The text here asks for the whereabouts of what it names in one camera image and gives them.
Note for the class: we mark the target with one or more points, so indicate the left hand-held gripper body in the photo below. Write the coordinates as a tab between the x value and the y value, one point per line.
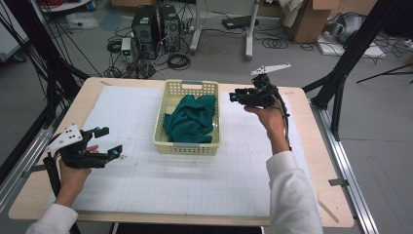
72	143

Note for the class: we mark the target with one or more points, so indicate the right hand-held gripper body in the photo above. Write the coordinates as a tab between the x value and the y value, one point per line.
261	96

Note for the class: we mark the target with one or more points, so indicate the dark green cloth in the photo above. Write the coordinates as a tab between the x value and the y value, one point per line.
191	120

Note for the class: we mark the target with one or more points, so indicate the cream plastic basket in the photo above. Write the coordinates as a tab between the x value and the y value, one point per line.
162	130

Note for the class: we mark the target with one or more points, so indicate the person's right hand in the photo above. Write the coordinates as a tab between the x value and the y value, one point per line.
272	122

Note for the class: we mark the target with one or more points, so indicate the person's left hand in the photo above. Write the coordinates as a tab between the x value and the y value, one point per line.
74	180

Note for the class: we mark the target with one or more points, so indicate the white grid mat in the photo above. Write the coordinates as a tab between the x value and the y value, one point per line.
136	182

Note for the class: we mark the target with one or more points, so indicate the white stand leg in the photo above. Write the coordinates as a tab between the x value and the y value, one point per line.
250	35
195	32

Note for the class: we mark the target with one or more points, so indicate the flat black device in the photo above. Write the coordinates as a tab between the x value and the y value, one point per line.
238	22

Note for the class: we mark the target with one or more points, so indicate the cardboard box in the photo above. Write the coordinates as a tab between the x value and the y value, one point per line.
305	27

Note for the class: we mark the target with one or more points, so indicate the small white box green light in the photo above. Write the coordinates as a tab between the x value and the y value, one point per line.
126	47

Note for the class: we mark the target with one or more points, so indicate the white cloth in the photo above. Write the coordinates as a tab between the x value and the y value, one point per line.
292	9

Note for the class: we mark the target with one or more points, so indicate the black computer tower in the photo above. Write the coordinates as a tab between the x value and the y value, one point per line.
169	27
145	31

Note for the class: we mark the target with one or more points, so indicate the white flat board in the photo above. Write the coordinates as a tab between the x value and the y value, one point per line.
354	50

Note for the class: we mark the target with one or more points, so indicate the grey rounded appliance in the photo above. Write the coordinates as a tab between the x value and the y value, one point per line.
345	27

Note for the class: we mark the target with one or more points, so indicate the black tripod legs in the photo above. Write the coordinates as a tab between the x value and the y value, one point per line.
386	73

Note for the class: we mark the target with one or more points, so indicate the round white table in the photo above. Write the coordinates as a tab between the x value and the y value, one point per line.
65	5

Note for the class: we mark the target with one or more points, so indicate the thin wooden stick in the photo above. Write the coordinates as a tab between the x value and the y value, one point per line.
328	211

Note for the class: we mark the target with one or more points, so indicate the metal bracket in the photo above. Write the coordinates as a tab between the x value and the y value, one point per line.
34	170
338	182

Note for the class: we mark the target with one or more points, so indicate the aluminium rail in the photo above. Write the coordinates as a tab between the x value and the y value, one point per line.
19	175
354	188

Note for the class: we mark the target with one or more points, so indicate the black metal frame post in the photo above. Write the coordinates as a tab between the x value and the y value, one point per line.
350	55
48	65

